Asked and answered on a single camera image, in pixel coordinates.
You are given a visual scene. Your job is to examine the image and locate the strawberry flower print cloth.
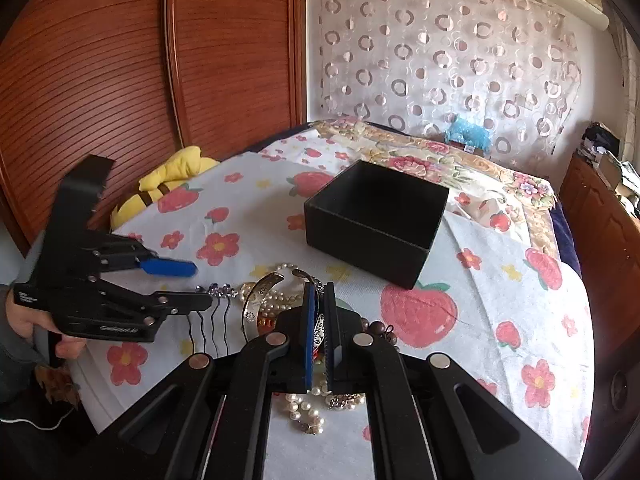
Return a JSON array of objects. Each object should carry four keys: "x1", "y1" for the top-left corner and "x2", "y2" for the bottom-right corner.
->
[{"x1": 70, "y1": 153, "x2": 594, "y2": 479}]

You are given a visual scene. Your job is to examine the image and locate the white pearl necklace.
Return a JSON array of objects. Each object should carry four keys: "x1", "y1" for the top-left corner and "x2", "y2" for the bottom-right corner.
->
[{"x1": 238, "y1": 261, "x2": 328, "y2": 436}]

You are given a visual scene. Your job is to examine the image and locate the floral bed quilt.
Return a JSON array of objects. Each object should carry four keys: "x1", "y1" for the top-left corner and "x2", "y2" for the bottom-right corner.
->
[{"x1": 252, "y1": 117, "x2": 580, "y2": 272}]

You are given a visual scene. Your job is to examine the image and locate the pink circle lace curtain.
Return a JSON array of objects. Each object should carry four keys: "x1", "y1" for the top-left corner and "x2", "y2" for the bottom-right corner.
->
[{"x1": 308, "y1": 0, "x2": 582, "y2": 162}]

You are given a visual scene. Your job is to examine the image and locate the wooden side cabinet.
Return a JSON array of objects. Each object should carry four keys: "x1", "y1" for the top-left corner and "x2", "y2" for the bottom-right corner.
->
[{"x1": 560, "y1": 155, "x2": 640, "y2": 363}]

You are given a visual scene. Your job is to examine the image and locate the wooden louvred wardrobe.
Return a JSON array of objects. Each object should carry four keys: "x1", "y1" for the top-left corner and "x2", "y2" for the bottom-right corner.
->
[{"x1": 1, "y1": 0, "x2": 306, "y2": 252}]

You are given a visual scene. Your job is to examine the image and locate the silver engraved cuff bangle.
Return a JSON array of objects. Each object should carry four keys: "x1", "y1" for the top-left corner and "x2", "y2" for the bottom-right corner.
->
[{"x1": 240, "y1": 263, "x2": 324, "y2": 359}]

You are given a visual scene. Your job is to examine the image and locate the black square storage box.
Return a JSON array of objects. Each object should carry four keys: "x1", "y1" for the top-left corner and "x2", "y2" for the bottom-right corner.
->
[{"x1": 304, "y1": 160, "x2": 449, "y2": 289}]

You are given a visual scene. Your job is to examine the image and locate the person's left hand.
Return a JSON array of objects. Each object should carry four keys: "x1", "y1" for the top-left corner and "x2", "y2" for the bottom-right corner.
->
[{"x1": 6, "y1": 288, "x2": 87, "y2": 360}]

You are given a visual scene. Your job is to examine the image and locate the clutter pile on cabinet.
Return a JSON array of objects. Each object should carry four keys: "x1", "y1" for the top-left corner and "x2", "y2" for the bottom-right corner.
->
[{"x1": 577, "y1": 122, "x2": 639, "y2": 218}]

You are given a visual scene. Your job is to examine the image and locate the blue plush toy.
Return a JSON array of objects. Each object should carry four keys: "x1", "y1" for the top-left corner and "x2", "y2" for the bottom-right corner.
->
[{"x1": 444, "y1": 115, "x2": 491, "y2": 156}]

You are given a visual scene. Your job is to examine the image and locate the black hairpin comb with gems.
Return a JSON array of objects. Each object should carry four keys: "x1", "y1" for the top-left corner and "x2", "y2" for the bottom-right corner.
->
[{"x1": 182, "y1": 283, "x2": 239, "y2": 358}]

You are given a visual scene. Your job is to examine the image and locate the yellow plush toy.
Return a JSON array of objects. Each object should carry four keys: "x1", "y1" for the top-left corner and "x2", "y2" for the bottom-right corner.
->
[{"x1": 110, "y1": 145, "x2": 219, "y2": 231}]

